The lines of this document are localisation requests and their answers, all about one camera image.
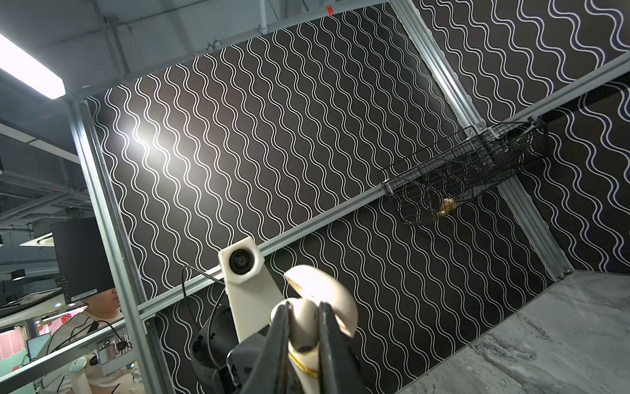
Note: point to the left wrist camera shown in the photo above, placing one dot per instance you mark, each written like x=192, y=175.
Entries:
x=250, y=287

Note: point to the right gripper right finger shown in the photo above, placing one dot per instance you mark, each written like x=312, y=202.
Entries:
x=338, y=369

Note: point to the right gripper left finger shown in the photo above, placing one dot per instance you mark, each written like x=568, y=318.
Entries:
x=270, y=373

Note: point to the black wire basket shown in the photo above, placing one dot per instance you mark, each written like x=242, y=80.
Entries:
x=462, y=166

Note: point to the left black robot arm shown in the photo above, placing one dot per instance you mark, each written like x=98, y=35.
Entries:
x=220, y=362

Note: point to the black computer monitor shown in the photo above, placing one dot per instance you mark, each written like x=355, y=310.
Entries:
x=81, y=258

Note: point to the ceiling light panel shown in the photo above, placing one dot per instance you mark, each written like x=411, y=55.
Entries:
x=22, y=66

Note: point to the cream earbud charging case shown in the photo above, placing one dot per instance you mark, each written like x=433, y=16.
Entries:
x=315, y=285

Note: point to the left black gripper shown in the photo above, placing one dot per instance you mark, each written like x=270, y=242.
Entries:
x=242, y=359

